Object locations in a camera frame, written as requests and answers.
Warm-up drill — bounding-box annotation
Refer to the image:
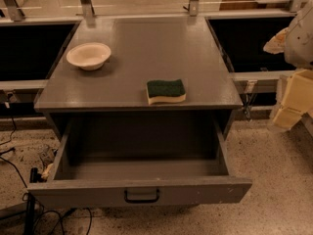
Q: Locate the metal railing frame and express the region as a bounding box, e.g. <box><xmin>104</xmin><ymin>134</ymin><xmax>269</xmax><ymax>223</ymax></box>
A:
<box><xmin>0</xmin><ymin>0</ymin><xmax>313</xmax><ymax>95</ymax></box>

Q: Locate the black top drawer handle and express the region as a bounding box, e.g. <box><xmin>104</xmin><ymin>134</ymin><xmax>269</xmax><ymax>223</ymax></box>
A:
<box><xmin>124</xmin><ymin>189</ymin><xmax>160</xmax><ymax>204</ymax></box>

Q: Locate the grey top drawer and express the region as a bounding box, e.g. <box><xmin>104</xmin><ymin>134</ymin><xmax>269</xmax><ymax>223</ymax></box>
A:
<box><xmin>28</xmin><ymin>112</ymin><xmax>252</xmax><ymax>208</ymax></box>

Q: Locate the white bowl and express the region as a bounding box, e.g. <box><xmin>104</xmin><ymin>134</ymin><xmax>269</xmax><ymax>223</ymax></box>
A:
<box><xmin>67</xmin><ymin>42</ymin><xmax>112</xmax><ymax>71</ymax></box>

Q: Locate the green yellow sponge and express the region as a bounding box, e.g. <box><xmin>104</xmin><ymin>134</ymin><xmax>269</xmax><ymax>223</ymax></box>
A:
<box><xmin>146</xmin><ymin>79</ymin><xmax>186</xmax><ymax>105</ymax></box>

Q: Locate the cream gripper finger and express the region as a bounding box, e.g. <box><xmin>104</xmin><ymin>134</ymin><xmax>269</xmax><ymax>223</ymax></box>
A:
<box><xmin>271</xmin><ymin>107</ymin><xmax>302</xmax><ymax>130</ymax></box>

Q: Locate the wire basket with items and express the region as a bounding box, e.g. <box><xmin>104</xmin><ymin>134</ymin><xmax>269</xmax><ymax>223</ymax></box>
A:
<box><xmin>38</xmin><ymin>145</ymin><xmax>58</xmax><ymax>181</ymax></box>

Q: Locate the black floor cable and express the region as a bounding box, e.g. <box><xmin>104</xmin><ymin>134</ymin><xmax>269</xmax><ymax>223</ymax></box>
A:
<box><xmin>0</xmin><ymin>115</ymin><xmax>94</xmax><ymax>235</ymax></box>

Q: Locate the grey drawer cabinet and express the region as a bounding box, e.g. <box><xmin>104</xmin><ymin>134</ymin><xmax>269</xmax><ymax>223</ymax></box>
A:
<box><xmin>33</xmin><ymin>16</ymin><xmax>244</xmax><ymax>142</ymax></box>

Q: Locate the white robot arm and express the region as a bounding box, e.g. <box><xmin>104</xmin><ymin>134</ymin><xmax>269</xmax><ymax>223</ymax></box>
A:
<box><xmin>263</xmin><ymin>0</ymin><xmax>313</xmax><ymax>131</ymax></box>

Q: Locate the black floor stand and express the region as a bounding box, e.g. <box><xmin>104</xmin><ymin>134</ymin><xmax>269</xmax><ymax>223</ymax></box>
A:
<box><xmin>23</xmin><ymin>167</ymin><xmax>38</xmax><ymax>235</ymax></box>

